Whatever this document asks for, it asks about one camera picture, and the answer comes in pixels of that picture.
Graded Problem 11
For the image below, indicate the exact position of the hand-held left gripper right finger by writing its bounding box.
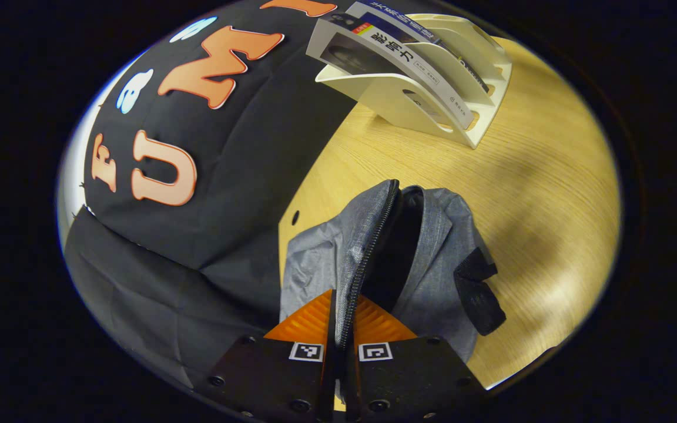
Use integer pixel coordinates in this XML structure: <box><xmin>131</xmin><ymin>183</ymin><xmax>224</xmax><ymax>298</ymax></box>
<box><xmin>344</xmin><ymin>294</ymin><xmax>487</xmax><ymax>423</ymax></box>

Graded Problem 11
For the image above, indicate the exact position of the grey schoolbag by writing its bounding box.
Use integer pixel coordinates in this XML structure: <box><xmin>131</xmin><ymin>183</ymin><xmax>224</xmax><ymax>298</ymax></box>
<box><xmin>280</xmin><ymin>179</ymin><xmax>507</xmax><ymax>366</ymax></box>

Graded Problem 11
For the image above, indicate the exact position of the blue cover book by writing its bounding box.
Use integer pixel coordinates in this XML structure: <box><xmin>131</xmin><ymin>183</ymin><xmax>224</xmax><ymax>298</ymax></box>
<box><xmin>347</xmin><ymin>0</ymin><xmax>492</xmax><ymax>95</ymax></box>

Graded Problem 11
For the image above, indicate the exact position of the black backdrop cloth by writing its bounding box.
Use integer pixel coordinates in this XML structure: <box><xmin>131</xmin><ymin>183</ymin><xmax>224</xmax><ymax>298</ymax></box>
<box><xmin>61</xmin><ymin>0</ymin><xmax>401</xmax><ymax>391</ymax></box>

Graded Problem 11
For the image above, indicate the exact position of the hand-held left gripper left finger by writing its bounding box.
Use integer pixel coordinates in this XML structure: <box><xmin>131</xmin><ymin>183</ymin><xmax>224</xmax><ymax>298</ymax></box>
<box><xmin>193</xmin><ymin>288</ymin><xmax>337</xmax><ymax>423</ymax></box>

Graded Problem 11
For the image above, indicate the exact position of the white bookshelf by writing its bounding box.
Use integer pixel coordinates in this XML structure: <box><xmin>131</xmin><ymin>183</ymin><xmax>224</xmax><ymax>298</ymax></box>
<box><xmin>315</xmin><ymin>13</ymin><xmax>514</xmax><ymax>149</ymax></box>

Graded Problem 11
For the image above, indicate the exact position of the white portrait cover book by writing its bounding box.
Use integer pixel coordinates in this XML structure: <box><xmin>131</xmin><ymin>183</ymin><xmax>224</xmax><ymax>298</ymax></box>
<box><xmin>306</xmin><ymin>12</ymin><xmax>475</xmax><ymax>131</ymax></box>

